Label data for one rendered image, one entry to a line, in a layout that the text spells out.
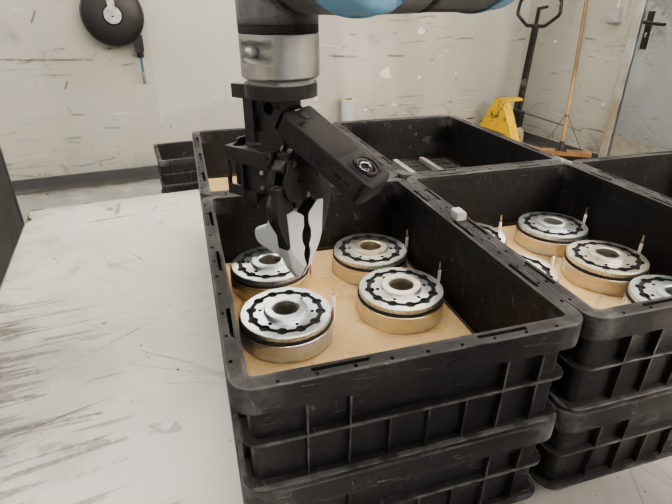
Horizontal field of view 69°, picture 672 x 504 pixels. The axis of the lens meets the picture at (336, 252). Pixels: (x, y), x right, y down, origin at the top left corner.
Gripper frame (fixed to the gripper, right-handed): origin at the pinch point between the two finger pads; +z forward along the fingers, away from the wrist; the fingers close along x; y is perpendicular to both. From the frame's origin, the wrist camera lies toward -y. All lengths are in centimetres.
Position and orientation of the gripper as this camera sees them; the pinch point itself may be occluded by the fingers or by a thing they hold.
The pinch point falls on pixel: (304, 267)
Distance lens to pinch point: 55.7
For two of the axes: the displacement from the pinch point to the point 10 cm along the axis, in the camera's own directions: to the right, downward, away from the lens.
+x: -5.7, 3.7, -7.3
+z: 0.0, 8.9, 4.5
